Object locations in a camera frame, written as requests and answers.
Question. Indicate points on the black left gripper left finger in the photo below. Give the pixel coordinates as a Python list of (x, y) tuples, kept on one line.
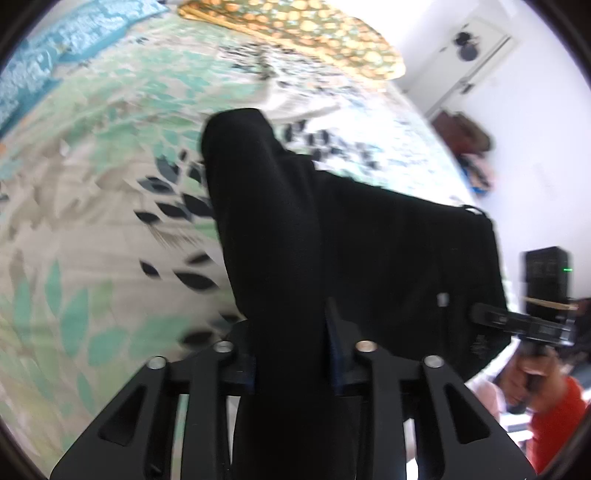
[(133, 436)]

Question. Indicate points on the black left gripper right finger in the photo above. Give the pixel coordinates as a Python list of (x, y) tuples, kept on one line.
[(455, 435)]

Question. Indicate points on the black pants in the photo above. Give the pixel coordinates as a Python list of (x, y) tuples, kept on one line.
[(305, 247)]

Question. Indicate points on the orange sleeve right forearm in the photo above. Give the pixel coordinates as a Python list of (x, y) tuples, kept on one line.
[(552, 429)]

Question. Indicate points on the person right hand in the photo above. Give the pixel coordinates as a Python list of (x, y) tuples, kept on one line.
[(535, 381)]

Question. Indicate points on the pink dotted pajama leg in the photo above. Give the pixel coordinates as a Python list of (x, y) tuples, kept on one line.
[(517, 426)]

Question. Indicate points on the floral leaf bedsheet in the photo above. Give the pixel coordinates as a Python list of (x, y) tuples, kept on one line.
[(109, 254)]

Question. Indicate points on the laundry basket with clothes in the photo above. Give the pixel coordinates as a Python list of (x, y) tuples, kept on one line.
[(478, 172)]

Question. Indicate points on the dark brown dresser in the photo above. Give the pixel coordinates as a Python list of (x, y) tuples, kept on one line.
[(461, 134)]

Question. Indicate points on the white door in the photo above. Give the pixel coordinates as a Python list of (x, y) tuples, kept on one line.
[(476, 44)]

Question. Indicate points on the blue patterned pillow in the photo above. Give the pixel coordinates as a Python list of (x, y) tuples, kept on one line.
[(78, 36)]

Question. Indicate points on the orange green patterned pillow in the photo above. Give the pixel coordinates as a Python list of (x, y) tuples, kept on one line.
[(312, 28)]

